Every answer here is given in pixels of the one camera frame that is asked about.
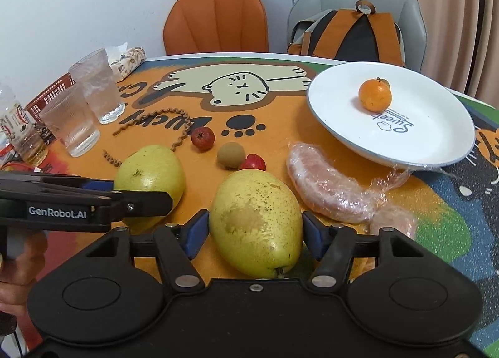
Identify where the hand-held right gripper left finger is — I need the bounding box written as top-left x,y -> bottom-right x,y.
82,210 -> 211,291

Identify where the white plate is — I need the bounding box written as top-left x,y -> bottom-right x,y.
306,61 -> 477,171

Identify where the orange and black backpack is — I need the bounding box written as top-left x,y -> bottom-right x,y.
287,0 -> 406,68

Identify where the short clear ribbed glass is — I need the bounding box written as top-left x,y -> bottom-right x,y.
39,87 -> 101,158

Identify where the smooth yellow-green pear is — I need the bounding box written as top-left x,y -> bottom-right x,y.
113,144 -> 187,232

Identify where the brown longan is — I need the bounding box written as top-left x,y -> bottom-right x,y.
217,142 -> 246,170

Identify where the yellow pear with brown patch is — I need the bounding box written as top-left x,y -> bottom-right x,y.
209,169 -> 304,280

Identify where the large plastic-wrapped pomelo piece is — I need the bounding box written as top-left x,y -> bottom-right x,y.
286,142 -> 411,224

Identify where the brown wavy headband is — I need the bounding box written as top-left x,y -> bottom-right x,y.
102,107 -> 196,167

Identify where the person's left hand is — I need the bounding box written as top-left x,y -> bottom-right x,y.
0,230 -> 49,316

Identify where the patterned tissue pack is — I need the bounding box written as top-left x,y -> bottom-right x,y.
104,42 -> 147,83

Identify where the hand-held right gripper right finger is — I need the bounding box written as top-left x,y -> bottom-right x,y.
302,210 -> 424,291

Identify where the small plastic-wrapped pomelo piece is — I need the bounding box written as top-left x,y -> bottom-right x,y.
368,206 -> 419,240

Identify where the beige curtain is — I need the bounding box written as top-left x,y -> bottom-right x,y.
320,0 -> 499,110

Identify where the grey chair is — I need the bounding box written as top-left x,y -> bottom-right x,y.
287,0 -> 429,72

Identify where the red plastic basket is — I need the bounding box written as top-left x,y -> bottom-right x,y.
24,72 -> 77,125

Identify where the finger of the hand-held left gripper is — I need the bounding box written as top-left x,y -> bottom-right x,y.
80,179 -> 116,192
111,190 -> 173,227

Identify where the clear plastic bottle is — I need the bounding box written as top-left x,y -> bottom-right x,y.
0,85 -> 50,167

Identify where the small red fruit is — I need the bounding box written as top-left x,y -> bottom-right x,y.
191,126 -> 216,151
238,154 -> 267,172

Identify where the orange chair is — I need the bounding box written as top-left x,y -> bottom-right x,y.
163,0 -> 270,56

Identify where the tall clear ribbed glass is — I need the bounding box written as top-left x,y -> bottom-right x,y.
69,48 -> 126,125

